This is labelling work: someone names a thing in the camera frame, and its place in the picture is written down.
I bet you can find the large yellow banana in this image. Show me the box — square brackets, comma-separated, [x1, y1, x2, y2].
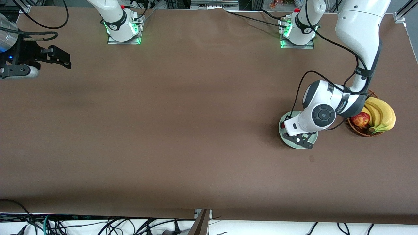
[364, 97, 396, 133]

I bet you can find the metal frame post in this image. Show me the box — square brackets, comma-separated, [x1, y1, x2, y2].
[187, 209, 213, 235]

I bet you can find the aluminium frame profile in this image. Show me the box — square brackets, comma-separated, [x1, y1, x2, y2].
[13, 0, 31, 13]
[394, 0, 410, 24]

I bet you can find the black table cable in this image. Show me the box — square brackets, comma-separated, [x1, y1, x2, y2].
[224, 9, 288, 29]

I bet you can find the brown wicker basket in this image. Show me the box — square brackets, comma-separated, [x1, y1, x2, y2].
[346, 90, 387, 137]

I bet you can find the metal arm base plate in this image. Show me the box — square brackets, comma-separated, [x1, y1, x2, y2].
[280, 16, 315, 49]
[107, 15, 142, 45]

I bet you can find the light green plate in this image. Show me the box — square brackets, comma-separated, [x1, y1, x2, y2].
[278, 111, 319, 149]

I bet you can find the red apple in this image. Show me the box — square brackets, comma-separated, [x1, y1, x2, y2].
[351, 111, 371, 128]

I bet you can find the grey metal box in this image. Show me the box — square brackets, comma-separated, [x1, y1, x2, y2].
[190, 0, 239, 10]

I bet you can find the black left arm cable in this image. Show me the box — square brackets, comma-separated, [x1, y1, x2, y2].
[291, 8, 371, 131]

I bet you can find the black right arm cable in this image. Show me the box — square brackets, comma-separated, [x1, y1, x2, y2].
[0, 0, 69, 42]

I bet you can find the brown table cover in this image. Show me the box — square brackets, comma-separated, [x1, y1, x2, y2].
[0, 6, 418, 226]

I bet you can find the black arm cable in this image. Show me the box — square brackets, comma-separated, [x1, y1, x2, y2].
[0, 0, 69, 42]
[291, 8, 371, 131]

